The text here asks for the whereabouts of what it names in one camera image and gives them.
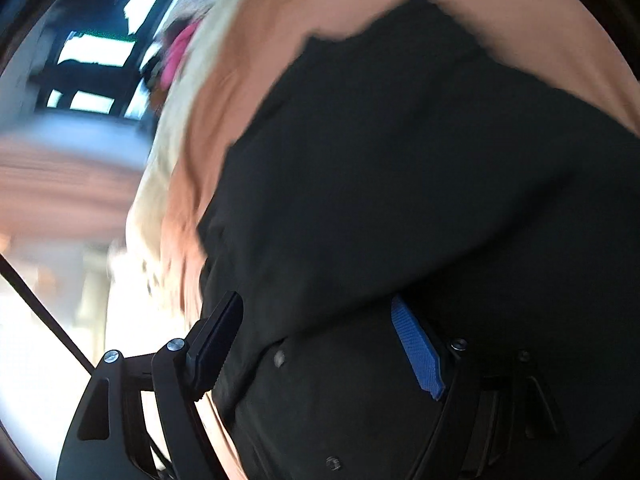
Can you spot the black garment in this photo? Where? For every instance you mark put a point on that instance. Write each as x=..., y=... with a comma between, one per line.
x=400, y=185

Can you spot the cream blanket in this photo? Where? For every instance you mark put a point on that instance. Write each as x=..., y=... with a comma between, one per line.
x=150, y=200

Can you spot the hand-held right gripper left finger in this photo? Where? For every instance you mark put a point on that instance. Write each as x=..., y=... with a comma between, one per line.
x=220, y=332

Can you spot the orange blanket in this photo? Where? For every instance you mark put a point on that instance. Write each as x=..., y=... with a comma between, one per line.
x=240, y=85

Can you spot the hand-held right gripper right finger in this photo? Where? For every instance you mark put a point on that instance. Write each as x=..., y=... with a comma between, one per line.
x=415, y=350

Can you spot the pink plush toy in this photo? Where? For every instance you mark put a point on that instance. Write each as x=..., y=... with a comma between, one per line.
x=177, y=50

